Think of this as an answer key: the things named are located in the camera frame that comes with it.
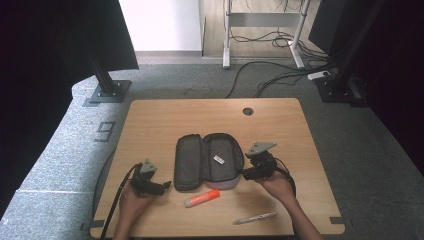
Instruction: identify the dark grey pencil case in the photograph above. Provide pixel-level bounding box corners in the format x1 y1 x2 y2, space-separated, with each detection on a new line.
173 132 246 192

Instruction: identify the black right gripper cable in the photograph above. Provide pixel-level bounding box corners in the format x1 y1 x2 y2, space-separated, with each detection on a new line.
273 157 298 198

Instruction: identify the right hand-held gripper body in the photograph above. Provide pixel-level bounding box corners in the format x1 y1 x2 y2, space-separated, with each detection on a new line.
245 141 278 181

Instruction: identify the white pen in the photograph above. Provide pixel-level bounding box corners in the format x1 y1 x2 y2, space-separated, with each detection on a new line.
232 211 279 226

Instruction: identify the white power strip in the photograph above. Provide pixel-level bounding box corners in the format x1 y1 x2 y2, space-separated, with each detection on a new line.
306 70 332 82

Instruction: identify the black panel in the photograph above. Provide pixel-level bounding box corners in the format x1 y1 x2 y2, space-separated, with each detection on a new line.
307 0 349 57

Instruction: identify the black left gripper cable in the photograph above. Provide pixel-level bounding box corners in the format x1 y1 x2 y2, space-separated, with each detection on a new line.
99 162 144 240

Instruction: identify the tangle of cables under frame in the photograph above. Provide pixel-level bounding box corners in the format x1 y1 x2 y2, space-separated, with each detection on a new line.
229 29 331 62

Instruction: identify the person's left hand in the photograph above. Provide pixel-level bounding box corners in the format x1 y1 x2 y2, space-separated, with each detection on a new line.
118 181 156 222

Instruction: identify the bundle of black floor cables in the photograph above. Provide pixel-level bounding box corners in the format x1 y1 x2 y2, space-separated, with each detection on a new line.
253 68 338 99

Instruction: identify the person's right hand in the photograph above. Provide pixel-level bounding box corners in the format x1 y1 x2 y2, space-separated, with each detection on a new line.
255 169 296 207

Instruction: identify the black curtain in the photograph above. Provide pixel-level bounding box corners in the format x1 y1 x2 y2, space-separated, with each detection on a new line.
0 0 140 218
361 0 424 168

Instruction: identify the white desk frame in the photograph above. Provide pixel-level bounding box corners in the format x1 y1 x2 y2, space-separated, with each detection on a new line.
222 0 313 70

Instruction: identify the orange highlighter pen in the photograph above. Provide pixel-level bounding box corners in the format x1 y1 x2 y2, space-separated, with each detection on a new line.
183 188 221 209

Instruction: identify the long black floor cable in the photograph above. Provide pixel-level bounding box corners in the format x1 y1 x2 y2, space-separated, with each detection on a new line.
225 59 309 100

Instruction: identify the black metal stand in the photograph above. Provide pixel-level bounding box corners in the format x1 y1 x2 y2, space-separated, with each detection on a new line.
314 0 388 105
84 49 133 104

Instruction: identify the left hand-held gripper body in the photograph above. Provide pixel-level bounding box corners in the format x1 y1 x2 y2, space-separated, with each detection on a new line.
129 158 164 196

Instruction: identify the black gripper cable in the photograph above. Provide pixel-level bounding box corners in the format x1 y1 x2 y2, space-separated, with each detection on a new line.
273 157 298 198
99 162 144 240

